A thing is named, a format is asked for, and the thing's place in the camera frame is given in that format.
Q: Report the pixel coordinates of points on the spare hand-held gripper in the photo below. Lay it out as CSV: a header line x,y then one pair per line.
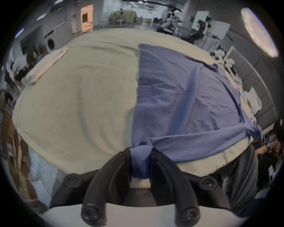
x,y
229,64

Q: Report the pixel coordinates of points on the bed with beige sheet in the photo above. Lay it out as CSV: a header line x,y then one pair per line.
x,y
77,99

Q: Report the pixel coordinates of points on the blue shirt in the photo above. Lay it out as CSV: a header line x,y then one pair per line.
x,y
177,99

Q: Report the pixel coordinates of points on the white washing machine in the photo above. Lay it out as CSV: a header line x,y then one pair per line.
x,y
55,37

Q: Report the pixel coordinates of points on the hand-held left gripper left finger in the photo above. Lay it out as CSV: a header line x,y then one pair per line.
x,y
111,175

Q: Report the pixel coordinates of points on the folded beige cloth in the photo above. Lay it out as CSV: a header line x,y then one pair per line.
x,y
46,64

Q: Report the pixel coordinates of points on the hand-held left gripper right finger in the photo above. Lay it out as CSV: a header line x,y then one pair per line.
x,y
170,177

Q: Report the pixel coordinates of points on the stack of brown cartons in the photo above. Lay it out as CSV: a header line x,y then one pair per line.
x,y
13,159

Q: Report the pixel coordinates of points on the grey padded headboard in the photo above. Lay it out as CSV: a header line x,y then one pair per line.
x,y
255,82

